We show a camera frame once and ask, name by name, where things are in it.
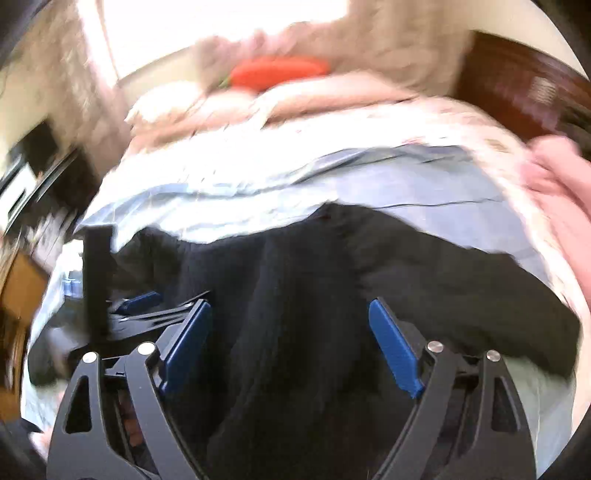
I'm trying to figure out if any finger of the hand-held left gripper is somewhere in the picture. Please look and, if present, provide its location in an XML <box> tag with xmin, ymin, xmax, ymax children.
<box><xmin>108</xmin><ymin>290</ymin><xmax>211</xmax><ymax>342</ymax></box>

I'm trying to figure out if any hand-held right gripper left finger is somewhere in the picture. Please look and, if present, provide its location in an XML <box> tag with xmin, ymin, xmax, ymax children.
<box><xmin>46</xmin><ymin>299</ymin><xmax>213</xmax><ymax>480</ymax></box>

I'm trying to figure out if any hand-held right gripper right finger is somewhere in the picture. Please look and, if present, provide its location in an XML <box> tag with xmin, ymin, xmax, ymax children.
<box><xmin>368</xmin><ymin>298</ymin><xmax>539</xmax><ymax>480</ymax></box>

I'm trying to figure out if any black garment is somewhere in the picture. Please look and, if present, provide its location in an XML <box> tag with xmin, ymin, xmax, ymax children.
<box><xmin>106</xmin><ymin>203</ymin><xmax>583</xmax><ymax>480</ymax></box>

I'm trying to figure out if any dark desk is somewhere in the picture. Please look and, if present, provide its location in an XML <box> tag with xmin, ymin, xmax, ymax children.
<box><xmin>0</xmin><ymin>117</ymin><xmax>93</xmax><ymax>232</ymax></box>

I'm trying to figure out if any light blue bed sheet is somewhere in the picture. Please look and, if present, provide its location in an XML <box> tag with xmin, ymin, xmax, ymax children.
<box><xmin>23</xmin><ymin>145</ymin><xmax>578</xmax><ymax>462</ymax></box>

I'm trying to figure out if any white floral pillow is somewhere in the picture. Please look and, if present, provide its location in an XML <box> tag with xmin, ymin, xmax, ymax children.
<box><xmin>126</xmin><ymin>84</ymin><xmax>209</xmax><ymax>132</ymax></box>

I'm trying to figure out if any pink floral curtain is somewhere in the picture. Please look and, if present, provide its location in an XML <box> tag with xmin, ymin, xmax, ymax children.
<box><xmin>23</xmin><ymin>0</ymin><xmax>134</xmax><ymax>158</ymax></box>
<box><xmin>194</xmin><ymin>2</ymin><xmax>467</xmax><ymax>97</ymax></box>

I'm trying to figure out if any pink floral bedsheet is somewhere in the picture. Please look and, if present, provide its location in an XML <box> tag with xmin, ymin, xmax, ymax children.
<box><xmin>124</xmin><ymin>92</ymin><xmax>591</xmax><ymax>324</ymax></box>

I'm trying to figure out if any pink cloth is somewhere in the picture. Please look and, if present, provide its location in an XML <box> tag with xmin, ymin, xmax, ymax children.
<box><xmin>526</xmin><ymin>136</ymin><xmax>591</xmax><ymax>315</ymax></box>

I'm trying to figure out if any pink pillow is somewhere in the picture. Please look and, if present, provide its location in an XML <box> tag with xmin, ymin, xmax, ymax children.
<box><xmin>256</xmin><ymin>74</ymin><xmax>416</xmax><ymax>121</ymax></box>

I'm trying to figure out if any orange carrot plush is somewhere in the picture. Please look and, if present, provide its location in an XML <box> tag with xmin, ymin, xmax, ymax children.
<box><xmin>222</xmin><ymin>56</ymin><xmax>331</xmax><ymax>90</ymax></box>

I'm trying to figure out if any bright window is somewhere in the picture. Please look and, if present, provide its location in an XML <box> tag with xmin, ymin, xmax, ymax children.
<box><xmin>99</xmin><ymin>0</ymin><xmax>348</xmax><ymax>80</ymax></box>

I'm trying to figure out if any dark wooden headboard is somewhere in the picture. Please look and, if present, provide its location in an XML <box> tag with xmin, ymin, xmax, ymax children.
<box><xmin>455</xmin><ymin>30</ymin><xmax>591</xmax><ymax>148</ymax></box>

